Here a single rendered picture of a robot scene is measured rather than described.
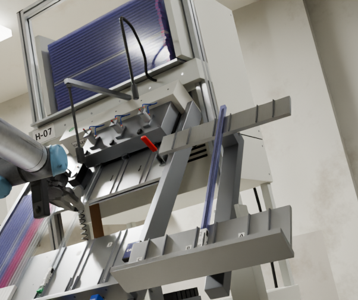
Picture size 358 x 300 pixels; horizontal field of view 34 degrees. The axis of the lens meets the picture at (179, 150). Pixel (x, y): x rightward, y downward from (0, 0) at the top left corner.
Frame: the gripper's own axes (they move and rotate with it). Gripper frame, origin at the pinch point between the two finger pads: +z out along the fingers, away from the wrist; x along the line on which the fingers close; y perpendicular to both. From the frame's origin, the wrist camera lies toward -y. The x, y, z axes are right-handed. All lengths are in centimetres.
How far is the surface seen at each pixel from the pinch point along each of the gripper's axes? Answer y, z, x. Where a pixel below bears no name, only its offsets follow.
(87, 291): -33.0, -7.2, -19.5
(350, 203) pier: 150, 239, 2
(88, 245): -15.5, -2.0, -10.3
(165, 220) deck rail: -10.7, 2.8, -32.0
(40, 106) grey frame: 59, 0, 38
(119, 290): -33.4, -5.2, -28.1
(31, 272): -19.9, -2.9, 9.3
